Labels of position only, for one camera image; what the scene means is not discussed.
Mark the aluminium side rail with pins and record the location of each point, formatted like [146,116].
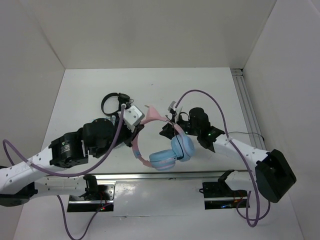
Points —
[250,118]

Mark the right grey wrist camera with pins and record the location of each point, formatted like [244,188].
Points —
[173,109]

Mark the black over-ear headphones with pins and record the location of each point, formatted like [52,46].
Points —
[111,104]

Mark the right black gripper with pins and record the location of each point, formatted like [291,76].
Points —
[168,130]

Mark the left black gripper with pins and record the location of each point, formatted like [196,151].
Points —
[131,136]

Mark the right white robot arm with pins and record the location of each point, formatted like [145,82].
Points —
[269,172]

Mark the aluminium table edge rail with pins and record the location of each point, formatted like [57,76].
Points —
[108,179]

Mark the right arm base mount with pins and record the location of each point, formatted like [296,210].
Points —
[217,195]

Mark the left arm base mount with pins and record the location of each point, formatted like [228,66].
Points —
[98,195]

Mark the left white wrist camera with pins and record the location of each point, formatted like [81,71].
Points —
[132,117]

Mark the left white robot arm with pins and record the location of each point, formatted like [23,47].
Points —
[41,175]

